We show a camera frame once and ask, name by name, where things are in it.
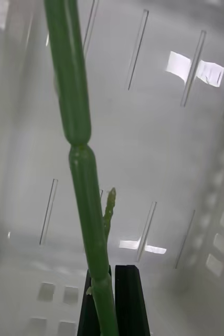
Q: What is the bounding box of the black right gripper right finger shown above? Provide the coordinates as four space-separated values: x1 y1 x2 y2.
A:
114 264 151 336

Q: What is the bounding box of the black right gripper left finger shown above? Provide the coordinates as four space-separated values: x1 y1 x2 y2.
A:
76 265 112 336

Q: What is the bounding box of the red rose green stem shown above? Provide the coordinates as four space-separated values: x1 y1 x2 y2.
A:
42 0 120 336

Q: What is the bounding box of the shallow white plastic box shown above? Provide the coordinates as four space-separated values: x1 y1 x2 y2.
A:
0 0 224 336

